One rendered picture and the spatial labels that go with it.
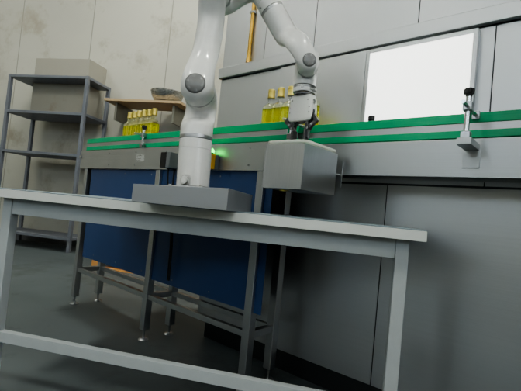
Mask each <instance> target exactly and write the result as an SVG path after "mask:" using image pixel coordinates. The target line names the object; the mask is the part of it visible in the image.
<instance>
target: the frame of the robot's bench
mask: <svg viewBox="0 0 521 391"><path fill-rule="evenodd" d="M18 215H24V216H37V217H44V218H51V219H58V220H70V221H78V222H84V223H97V224H104V225H111V226H118V227H131V228H137V229H144V230H157V231H164V232H171V233H178V234H191V235H198V236H204V237H217V238H224V239H231V240H244V241H251V242H257V243H265V244H277V245H284V246H291V247H303V248H311V249H318V250H324V251H337V252H344V253H351V254H364V255H370V256H378V257H385V258H393V266H392V283H391V293H390V302H389V311H388V329H387V338H386V348H385V366H384V375H383V384H382V391H398V381H399V363H400V354H401V344H402V326H403V317H404V307H405V290H406V280H407V271H408V261H409V243H410V240H399V239H391V238H383V237H369V236H362V235H355V234H341V233H333V232H326V231H318V230H304V229H296V228H289V227H275V226H267V225H260V224H252V223H238V222H230V221H223V220H209V219H202V218H194V217H186V216H172V215H165V214H157V213H143V212H136V211H128V210H121V209H106V208H99V207H91V206H77V205H70V204H63V203H55V202H41V201H33V200H25V199H12V198H4V202H3V209H2V221H1V228H0V366H1V359H2V346H3V343H6V344H14V345H18V346H22V347H26V348H33V349H37V350H41V351H48V352H53V353H57V354H61V355H68V356H72V357H76V358H83V359H88V360H92V361H96V362H103V363H107V364H111V365H118V366H122V367H127V368H131V369H138V370H142V371H146V372H153V373H157V374H161V375H169V376H173V377H177V378H181V379H188V380H192V381H196V382H203V383H208V384H212V385H216V386H223V387H227V388H231V389H238V390H243V391H325V390H321V389H313V388H309V387H304V386H297V385H292V384H288V383H284V382H276V381H272V380H268V379H261V378H256V377H252V376H248V375H240V374H236V373H232V372H224V371H219V370H215V369H208V368H203V367H199V366H195V365H187V364H183V363H179V362H171V361H167V360H163V359H159V358H151V357H147V356H142V355H135V354H130V353H126V352H122V351H114V350H110V349H106V348H98V347H94V346H90V345H86V344H78V343H74V342H70V341H62V340H57V339H53V338H49V337H41V336H37V335H33V334H25V333H21V332H17V331H12V330H5V321H6V314H7V307H8V300H9V287H10V281H11V274H12V262H13V255H14V248H15V241H16V228H17V222H18Z"/></svg>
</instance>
